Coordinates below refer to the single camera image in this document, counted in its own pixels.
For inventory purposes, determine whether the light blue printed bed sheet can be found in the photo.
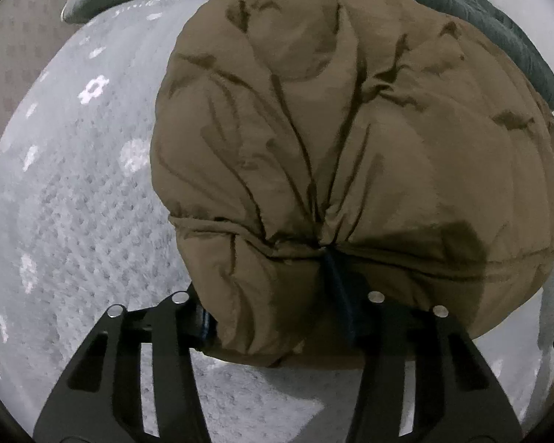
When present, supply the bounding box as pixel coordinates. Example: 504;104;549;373
0;0;554;439

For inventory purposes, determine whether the olive brown puffer jacket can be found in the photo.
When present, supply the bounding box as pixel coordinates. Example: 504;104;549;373
150;0;554;370

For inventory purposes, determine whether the dark green garment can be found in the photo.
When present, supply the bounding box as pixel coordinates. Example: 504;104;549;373
60;0;554;111

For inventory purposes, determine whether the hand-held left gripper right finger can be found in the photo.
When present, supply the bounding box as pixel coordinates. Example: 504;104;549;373
323;247;523;443

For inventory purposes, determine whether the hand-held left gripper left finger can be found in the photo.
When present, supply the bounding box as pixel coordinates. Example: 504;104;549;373
33;284;213;443

